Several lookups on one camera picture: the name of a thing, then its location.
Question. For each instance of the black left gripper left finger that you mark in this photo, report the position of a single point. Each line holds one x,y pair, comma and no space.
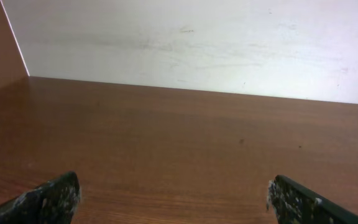
54,201

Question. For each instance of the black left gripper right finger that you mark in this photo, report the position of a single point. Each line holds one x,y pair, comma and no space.
294,203

